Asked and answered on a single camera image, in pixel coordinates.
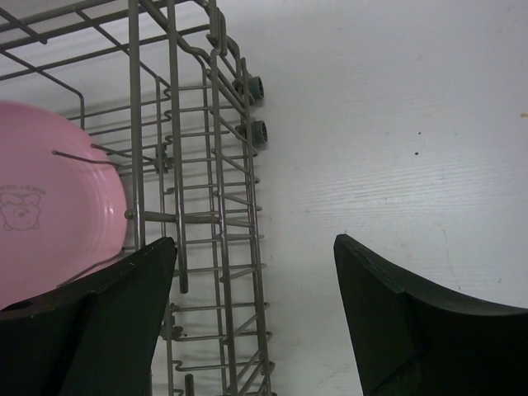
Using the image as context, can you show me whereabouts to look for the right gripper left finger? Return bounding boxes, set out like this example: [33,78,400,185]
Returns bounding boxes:
[1,237,177,395]

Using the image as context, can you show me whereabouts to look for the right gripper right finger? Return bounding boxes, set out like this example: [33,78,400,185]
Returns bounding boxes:
[333,234,527,395]

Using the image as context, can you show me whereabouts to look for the grey wire dish rack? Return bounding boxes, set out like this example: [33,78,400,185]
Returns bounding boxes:
[1,1,274,395]

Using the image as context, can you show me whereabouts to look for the pink plate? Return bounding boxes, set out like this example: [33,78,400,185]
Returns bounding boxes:
[1,101,127,308]

